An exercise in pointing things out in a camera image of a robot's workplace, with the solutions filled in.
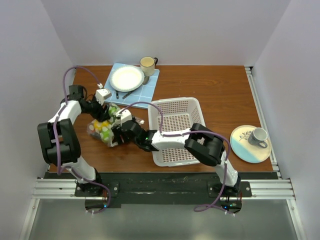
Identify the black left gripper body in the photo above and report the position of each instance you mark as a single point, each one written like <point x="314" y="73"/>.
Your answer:
<point x="94" y="108"/>

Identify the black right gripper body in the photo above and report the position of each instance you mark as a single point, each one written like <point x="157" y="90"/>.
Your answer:
<point x="117" y="132"/>

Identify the clear polka dot zip bag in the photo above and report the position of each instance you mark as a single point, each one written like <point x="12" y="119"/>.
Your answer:
<point x="91" y="131"/>

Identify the green fake apple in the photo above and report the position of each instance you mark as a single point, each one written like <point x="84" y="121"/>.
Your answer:
<point x="113" y="109"/>

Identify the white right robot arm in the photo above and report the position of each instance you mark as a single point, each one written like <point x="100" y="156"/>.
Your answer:
<point x="208" y="147"/>

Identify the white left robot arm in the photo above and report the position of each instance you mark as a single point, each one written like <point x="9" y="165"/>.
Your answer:
<point x="59" y="142"/>

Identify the yellow fake pepper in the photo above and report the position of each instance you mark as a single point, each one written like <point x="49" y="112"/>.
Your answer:
<point x="99" y="126"/>

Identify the dark green fake vegetable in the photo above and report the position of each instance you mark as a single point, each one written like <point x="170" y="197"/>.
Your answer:
<point x="105" y="134"/>

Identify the blue checked placemat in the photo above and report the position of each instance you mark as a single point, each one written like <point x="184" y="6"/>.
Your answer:
<point x="143" y="94"/>

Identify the white round plate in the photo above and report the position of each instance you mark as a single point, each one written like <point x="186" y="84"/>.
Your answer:
<point x="126" y="78"/>

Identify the white plastic basket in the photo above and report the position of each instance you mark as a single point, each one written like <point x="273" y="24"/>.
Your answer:
<point x="174" y="116"/>

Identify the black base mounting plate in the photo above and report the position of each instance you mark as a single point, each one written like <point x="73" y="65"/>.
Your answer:
<point x="173" y="188"/>

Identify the beige mug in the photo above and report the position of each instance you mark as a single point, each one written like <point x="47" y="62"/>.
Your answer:
<point x="148" y="65"/>

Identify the blue beige saucer plate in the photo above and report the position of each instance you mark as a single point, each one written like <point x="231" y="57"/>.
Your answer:
<point x="245" y="151"/>

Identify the grey teacup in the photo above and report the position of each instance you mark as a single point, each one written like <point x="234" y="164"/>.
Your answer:
<point x="258" y="138"/>

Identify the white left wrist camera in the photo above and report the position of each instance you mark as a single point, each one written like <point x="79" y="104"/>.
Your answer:
<point x="102" y="94"/>

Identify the black handled spoon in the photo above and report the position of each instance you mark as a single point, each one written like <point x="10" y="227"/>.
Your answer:
<point x="145" y="81"/>

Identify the aluminium frame rail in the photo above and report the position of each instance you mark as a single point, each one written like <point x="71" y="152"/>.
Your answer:
<point x="269" y="189"/>

